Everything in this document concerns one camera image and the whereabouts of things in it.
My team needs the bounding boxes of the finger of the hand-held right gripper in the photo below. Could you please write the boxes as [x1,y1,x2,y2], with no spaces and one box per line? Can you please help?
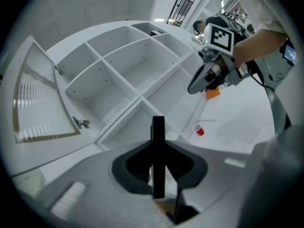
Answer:
[187,55,223,95]

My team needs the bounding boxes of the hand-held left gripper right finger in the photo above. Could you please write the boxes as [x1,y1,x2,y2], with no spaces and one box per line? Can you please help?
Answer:
[164,140,262,228]

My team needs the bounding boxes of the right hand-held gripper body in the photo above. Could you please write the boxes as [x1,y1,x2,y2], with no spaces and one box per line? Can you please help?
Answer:
[198,23,250,87]

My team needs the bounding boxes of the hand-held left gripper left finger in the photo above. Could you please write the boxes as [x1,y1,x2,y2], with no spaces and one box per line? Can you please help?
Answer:
[35,140,172,228]

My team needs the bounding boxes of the dark framed picture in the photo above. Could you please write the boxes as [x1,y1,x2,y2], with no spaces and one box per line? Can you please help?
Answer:
[149,115,178,223]

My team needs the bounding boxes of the white wall shelf unit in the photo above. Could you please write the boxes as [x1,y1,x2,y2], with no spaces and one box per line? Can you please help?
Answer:
[46,20,207,152]

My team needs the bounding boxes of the person's right forearm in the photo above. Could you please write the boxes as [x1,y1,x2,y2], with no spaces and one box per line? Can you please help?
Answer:
[234,28,288,68]

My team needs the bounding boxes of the white desk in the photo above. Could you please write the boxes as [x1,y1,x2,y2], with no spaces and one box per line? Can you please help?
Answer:
[166,79,278,156]

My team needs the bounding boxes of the orange box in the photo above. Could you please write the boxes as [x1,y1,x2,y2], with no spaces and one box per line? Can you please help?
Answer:
[206,89,221,100]

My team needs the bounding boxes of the black metal gate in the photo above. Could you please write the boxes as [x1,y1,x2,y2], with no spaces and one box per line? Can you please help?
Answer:
[166,0,205,28]

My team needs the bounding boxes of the black chest screen device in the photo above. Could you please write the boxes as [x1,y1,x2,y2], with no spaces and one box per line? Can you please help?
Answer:
[280,40,297,66]

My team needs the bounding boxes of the white glass cabinet door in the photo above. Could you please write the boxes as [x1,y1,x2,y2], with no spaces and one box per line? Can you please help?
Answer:
[13,41,81,144]

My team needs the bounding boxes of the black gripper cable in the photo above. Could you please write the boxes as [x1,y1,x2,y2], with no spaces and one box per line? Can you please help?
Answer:
[244,56,285,88]

